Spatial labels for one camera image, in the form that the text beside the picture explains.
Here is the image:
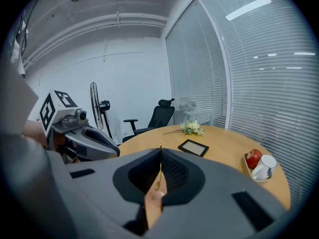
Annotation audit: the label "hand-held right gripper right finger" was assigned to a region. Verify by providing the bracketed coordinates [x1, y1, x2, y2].
[144, 147, 288, 239]

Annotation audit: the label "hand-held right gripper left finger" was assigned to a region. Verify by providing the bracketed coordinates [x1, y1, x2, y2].
[65, 147, 162, 237]

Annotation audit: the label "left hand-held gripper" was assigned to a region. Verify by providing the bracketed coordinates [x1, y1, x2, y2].
[39, 89, 121, 164]

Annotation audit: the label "white cup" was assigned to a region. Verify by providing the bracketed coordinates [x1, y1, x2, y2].
[251, 154, 278, 181]

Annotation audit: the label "person's left forearm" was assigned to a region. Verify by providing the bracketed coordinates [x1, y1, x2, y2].
[21, 119, 48, 149]

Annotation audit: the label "black standing fan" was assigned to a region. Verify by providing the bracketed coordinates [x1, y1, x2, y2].
[90, 81, 113, 139]

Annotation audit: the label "white oblong dish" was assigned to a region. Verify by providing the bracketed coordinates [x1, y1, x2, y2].
[243, 153, 274, 183]

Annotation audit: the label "red apple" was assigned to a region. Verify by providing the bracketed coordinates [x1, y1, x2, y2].
[245, 149, 263, 170]

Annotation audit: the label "black office chair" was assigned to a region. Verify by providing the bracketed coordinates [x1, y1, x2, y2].
[122, 98, 175, 144]

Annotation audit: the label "white flower bouquet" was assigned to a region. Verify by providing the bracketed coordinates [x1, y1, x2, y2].
[162, 119, 205, 136]

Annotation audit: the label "person's grey clothing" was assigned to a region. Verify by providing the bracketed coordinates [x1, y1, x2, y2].
[0, 55, 68, 239]

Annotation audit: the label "white window blinds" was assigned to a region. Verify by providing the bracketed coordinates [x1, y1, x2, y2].
[198, 0, 319, 210]
[165, 0, 233, 130]

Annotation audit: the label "black picture frame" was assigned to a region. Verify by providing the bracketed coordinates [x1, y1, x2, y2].
[177, 138, 210, 158]

